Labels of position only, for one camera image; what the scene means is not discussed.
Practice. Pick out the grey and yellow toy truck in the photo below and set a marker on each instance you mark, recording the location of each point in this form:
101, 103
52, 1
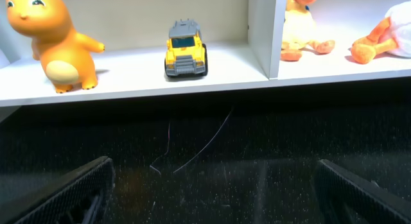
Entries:
186, 50

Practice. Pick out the white shelf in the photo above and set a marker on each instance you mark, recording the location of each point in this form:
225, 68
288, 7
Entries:
231, 73

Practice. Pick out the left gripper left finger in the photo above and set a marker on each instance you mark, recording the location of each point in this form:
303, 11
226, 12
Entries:
64, 195

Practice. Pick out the orange dinosaur toy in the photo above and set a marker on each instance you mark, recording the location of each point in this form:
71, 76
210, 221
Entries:
57, 44

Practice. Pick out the white and orange plush toy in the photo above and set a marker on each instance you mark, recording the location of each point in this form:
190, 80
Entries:
385, 34

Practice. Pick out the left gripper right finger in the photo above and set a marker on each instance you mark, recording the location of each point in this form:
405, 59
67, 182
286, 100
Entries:
356, 195

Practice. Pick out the yellow plush duck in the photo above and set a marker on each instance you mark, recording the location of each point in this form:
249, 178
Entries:
298, 28

